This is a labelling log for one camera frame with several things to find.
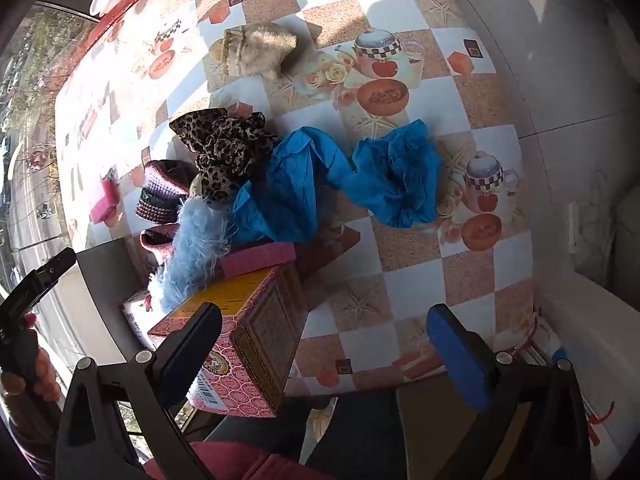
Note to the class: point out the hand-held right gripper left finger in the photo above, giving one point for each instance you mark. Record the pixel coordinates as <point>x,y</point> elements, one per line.
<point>186,355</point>

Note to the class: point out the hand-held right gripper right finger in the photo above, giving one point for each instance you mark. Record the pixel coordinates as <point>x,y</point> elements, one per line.
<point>459,360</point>

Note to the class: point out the large white cardboard box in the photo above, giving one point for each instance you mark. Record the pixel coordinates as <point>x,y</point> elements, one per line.
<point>107,275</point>

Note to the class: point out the light blue fluffy scrunchie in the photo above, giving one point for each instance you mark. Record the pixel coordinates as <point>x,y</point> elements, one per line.
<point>192,260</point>

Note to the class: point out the maroon knit sock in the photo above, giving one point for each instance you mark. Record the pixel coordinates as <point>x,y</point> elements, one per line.
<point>156,242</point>

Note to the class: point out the pink sponge cloth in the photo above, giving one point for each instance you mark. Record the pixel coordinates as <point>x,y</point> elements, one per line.
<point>104,201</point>

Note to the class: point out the purple knit sock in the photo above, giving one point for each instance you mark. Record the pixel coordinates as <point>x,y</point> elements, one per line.
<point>160,192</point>

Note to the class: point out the blue plastic shoe cover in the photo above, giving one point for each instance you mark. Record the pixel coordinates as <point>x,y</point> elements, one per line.
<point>400,180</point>
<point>295,180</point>

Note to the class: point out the beige knit sock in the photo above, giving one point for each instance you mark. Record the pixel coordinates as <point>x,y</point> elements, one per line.
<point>260,50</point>

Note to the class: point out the person's left forearm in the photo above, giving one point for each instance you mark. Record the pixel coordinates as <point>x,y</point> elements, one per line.
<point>22,460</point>

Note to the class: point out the person's left hand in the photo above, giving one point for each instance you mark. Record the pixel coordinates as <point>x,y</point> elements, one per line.
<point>47,375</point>

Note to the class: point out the white floral printed carton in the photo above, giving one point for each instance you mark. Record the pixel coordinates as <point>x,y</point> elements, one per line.
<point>134,312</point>

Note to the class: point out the pink patterned cardboard box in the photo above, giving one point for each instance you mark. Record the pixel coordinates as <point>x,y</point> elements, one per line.
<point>260,340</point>

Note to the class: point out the printed checkered tablecloth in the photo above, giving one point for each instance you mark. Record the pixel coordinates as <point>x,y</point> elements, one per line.
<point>400,280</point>

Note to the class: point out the person's maroon sweater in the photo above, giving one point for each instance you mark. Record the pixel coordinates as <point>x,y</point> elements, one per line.
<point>235,462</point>

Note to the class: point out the pink knit cloth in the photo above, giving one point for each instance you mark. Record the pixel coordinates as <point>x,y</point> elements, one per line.
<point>260,258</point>

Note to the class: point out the person's dark pants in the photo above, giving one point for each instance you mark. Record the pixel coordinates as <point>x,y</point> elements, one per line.
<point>350,435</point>

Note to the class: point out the white printed cover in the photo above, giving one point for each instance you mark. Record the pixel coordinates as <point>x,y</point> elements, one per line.
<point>600,350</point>

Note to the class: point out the white plastic bag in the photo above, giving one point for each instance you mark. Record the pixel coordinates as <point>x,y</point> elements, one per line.
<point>595,220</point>

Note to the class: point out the leopard print scrunchie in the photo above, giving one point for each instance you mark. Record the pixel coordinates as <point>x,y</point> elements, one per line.
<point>225,150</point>

